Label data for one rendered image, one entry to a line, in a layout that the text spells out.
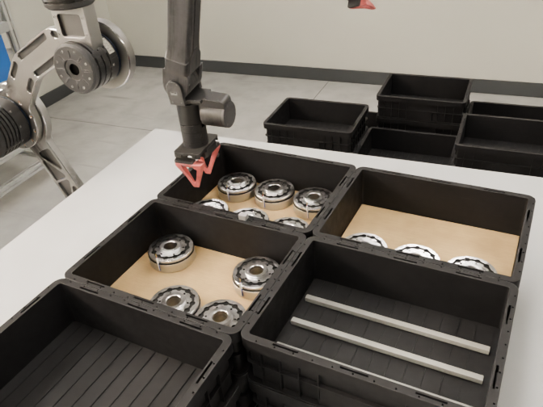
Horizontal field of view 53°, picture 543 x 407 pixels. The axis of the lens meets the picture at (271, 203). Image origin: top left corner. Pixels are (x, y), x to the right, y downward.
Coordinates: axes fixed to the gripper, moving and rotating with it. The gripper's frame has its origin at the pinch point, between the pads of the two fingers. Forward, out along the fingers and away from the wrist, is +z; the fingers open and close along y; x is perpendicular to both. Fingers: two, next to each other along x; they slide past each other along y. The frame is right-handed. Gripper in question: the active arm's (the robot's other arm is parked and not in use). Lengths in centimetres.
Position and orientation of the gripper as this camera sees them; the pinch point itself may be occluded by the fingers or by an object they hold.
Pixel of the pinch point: (201, 177)
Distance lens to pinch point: 129.8
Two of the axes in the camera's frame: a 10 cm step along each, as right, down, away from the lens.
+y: 3.4, -5.4, 7.7
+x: -9.4, -1.3, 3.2
